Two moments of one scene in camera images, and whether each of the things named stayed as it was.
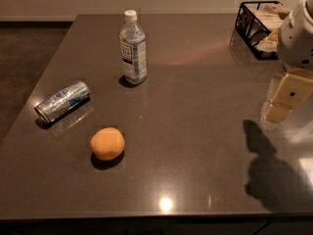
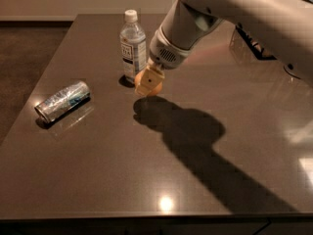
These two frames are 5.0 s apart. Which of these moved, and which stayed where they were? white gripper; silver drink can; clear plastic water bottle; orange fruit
Moved: orange fruit; white gripper
Stayed: silver drink can; clear plastic water bottle
